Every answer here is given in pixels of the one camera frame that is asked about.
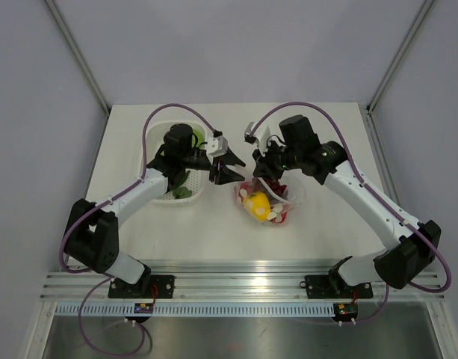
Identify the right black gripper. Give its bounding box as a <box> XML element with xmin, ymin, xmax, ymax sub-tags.
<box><xmin>253</xmin><ymin>138</ymin><xmax>302</xmax><ymax>182</ymax></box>

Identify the dark red grape bunch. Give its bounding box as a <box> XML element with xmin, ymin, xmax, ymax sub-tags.
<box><xmin>264</xmin><ymin>179</ymin><xmax>287</xmax><ymax>197</ymax></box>

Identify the clear zip top bag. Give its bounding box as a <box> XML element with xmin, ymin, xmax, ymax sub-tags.
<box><xmin>234</xmin><ymin>177</ymin><xmax>306</xmax><ymax>225</ymax></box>

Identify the yellow bell pepper toy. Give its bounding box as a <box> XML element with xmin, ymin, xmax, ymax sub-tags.
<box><xmin>243</xmin><ymin>191</ymin><xmax>271</xmax><ymax>221</ymax></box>

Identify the red bell pepper toy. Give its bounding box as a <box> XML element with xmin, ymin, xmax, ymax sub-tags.
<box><xmin>267</xmin><ymin>212</ymin><xmax>287</xmax><ymax>225</ymax></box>

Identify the red dragon fruit toy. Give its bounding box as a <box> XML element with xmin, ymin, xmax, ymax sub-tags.
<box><xmin>237</xmin><ymin>181</ymin><xmax>259</xmax><ymax>197</ymax></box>

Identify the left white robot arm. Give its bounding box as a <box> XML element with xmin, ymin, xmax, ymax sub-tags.
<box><xmin>61</xmin><ymin>123</ymin><xmax>245</xmax><ymax>298</ymax></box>

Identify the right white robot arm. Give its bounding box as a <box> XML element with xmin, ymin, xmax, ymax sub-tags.
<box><xmin>244</xmin><ymin>114</ymin><xmax>442</xmax><ymax>296</ymax></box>

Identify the white perforated plastic basket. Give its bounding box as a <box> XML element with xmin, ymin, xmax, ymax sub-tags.
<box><xmin>140</xmin><ymin>120</ymin><xmax>210</xmax><ymax>206</ymax></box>

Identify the green chili pepper toy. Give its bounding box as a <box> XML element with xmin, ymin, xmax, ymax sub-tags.
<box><xmin>170</xmin><ymin>171</ymin><xmax>191</xmax><ymax>191</ymax></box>

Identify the green cabbage toy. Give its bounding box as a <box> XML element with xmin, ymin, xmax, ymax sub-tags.
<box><xmin>192</xmin><ymin>128</ymin><xmax>207</xmax><ymax>148</ymax></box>

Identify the green grape leaf toy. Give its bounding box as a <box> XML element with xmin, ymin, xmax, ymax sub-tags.
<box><xmin>172</xmin><ymin>186</ymin><xmax>193</xmax><ymax>200</ymax></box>

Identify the right small circuit board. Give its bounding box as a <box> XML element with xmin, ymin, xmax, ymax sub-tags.
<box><xmin>333</xmin><ymin>302</ymin><xmax>359</xmax><ymax>321</ymax></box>

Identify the small circuit board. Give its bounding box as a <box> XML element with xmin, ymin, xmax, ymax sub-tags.
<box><xmin>333</xmin><ymin>302</ymin><xmax>359</xmax><ymax>321</ymax></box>
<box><xmin>134</xmin><ymin>303</ymin><xmax>154</xmax><ymax>314</ymax></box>

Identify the left small circuit board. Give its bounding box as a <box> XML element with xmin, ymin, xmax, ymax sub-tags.
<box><xmin>134</xmin><ymin>303</ymin><xmax>154</xmax><ymax>314</ymax></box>

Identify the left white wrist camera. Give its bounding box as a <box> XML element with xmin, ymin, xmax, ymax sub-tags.
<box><xmin>205</xmin><ymin>131</ymin><xmax>228</xmax><ymax>159</ymax></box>

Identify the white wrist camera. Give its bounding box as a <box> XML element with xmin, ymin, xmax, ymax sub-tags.
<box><xmin>205</xmin><ymin>131</ymin><xmax>228</xmax><ymax>159</ymax></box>
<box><xmin>244</xmin><ymin>122</ymin><xmax>271</xmax><ymax>156</ymax></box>

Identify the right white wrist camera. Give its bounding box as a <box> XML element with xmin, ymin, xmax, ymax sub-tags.
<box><xmin>244</xmin><ymin>122</ymin><xmax>271</xmax><ymax>156</ymax></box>

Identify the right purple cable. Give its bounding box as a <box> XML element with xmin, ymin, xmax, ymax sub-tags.
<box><xmin>249</xmin><ymin>101</ymin><xmax>452</xmax><ymax>326</ymax></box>

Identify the aluminium mounting rail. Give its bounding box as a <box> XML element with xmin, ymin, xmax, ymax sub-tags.
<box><xmin>39</xmin><ymin>260</ymin><xmax>446</xmax><ymax>302</ymax></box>

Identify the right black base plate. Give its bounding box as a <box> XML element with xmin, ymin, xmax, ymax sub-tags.
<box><xmin>299</xmin><ymin>274</ymin><xmax>374</xmax><ymax>299</ymax></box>

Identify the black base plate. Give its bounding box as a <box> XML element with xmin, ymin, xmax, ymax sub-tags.
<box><xmin>108</xmin><ymin>274</ymin><xmax>176</xmax><ymax>299</ymax></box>
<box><xmin>299</xmin><ymin>274</ymin><xmax>374</xmax><ymax>299</ymax></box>

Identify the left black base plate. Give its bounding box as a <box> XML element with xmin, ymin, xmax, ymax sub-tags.
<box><xmin>108</xmin><ymin>274</ymin><xmax>176</xmax><ymax>299</ymax></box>

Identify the white slotted cable duct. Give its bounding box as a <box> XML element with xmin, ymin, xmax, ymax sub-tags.
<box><xmin>55</xmin><ymin>302</ymin><xmax>335</xmax><ymax>318</ymax></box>

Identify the right aluminium frame post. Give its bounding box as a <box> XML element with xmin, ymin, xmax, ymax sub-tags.
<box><xmin>366</xmin><ymin>0</ymin><xmax>437</xmax><ymax>115</ymax></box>

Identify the aluminium frame post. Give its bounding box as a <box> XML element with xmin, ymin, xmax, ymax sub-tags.
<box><xmin>42</xmin><ymin>0</ymin><xmax>111</xmax><ymax>118</ymax></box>
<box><xmin>366</xmin><ymin>0</ymin><xmax>437</xmax><ymax>115</ymax></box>

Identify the left aluminium frame post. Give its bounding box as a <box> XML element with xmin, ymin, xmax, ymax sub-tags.
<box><xmin>42</xmin><ymin>0</ymin><xmax>111</xmax><ymax>118</ymax></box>

